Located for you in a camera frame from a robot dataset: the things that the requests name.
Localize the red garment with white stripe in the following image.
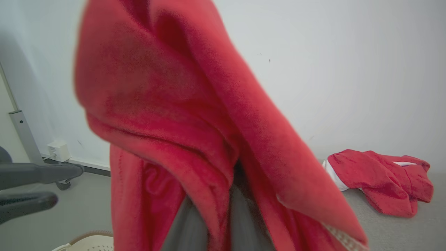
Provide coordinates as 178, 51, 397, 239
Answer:
322, 149, 435, 219

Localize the white wall outlet box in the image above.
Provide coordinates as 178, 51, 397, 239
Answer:
47, 139, 71, 163

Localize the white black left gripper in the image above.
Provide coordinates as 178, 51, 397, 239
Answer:
0, 146, 84, 224

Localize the grey metal desk leg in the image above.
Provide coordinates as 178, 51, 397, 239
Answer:
0, 63, 45, 165

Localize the white wall cable trunking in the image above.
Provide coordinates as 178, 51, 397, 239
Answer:
40, 153, 111, 172

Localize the cream perforated laundry basket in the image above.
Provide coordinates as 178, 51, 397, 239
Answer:
52, 230, 115, 251

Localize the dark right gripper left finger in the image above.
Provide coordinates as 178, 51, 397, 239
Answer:
161, 195, 216, 251

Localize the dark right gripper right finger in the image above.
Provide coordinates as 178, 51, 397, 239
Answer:
228, 162, 276, 251

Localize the red fleece garment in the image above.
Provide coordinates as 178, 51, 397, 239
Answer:
74, 0, 370, 251

